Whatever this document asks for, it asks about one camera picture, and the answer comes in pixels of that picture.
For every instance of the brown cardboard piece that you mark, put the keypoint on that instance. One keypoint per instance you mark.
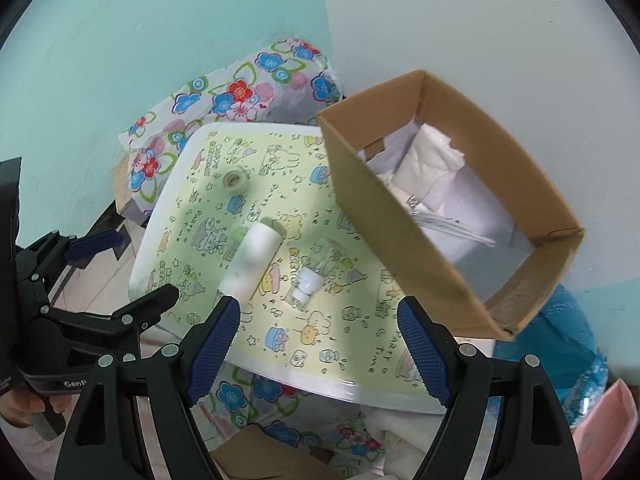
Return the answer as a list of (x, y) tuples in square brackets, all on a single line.
[(260, 452)]

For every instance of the white cloth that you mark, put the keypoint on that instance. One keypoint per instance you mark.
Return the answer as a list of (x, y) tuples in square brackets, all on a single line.
[(395, 440)]

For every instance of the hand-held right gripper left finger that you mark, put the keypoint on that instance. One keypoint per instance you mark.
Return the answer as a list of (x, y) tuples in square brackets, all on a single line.
[(212, 350)]

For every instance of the small tape roll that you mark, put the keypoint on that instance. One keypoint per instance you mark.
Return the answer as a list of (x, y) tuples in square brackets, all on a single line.
[(236, 179)]

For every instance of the brown cardboard box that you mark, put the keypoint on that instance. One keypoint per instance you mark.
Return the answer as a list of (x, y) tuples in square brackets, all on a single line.
[(380, 230)]

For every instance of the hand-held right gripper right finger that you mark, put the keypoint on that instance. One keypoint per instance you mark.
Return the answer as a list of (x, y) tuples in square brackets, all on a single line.
[(422, 350)]

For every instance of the blue dotted bag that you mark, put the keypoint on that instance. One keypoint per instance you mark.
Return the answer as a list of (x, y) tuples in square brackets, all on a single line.
[(575, 360)]

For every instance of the person's left hand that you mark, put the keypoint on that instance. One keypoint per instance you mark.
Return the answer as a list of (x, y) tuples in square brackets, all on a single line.
[(20, 402)]

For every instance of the pink box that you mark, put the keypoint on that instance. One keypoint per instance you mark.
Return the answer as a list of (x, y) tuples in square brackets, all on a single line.
[(607, 420)]

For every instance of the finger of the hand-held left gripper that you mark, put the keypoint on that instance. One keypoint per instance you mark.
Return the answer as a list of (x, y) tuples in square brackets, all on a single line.
[(95, 246), (145, 307)]

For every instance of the white cylindrical bottle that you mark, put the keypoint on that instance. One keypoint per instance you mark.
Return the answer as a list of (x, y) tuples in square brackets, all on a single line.
[(252, 260)]

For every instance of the clear light bulb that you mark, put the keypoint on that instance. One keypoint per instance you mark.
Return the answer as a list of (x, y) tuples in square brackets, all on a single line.
[(312, 272)]

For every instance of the floral printed cloth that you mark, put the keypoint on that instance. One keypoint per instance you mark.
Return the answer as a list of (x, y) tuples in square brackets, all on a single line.
[(235, 95)]

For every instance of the clear plastic packet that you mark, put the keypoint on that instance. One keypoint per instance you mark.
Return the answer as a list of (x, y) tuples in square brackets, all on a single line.
[(430, 160)]

